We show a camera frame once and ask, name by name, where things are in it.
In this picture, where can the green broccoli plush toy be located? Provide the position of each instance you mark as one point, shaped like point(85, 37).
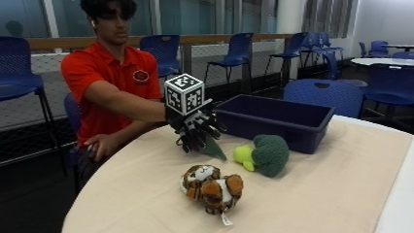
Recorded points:
point(269, 155)

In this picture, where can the navy blue plastic bin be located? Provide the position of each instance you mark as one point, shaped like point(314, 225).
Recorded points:
point(276, 121)

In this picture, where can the brown tiger plush toy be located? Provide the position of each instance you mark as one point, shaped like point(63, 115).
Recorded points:
point(213, 187)

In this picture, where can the blue plastic chair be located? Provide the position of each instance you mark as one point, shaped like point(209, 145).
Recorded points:
point(387, 84)
point(323, 45)
point(378, 48)
point(165, 55)
point(323, 95)
point(19, 74)
point(293, 48)
point(237, 53)

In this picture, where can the round white table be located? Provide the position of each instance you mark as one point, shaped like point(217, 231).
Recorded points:
point(381, 61)
point(401, 46)

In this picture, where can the white cube with black markers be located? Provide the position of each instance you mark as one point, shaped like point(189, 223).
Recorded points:
point(184, 93)

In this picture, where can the white earbud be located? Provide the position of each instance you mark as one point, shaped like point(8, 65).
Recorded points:
point(92, 23)

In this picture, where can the green pointed plush toy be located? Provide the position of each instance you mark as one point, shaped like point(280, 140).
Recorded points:
point(216, 149)

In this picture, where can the the person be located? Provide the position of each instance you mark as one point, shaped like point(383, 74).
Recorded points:
point(108, 71)

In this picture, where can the wooden railing with mesh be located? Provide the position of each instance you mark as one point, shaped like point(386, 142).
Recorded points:
point(206, 39)

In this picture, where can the beige tablecloth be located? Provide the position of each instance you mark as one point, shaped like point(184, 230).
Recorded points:
point(301, 194)

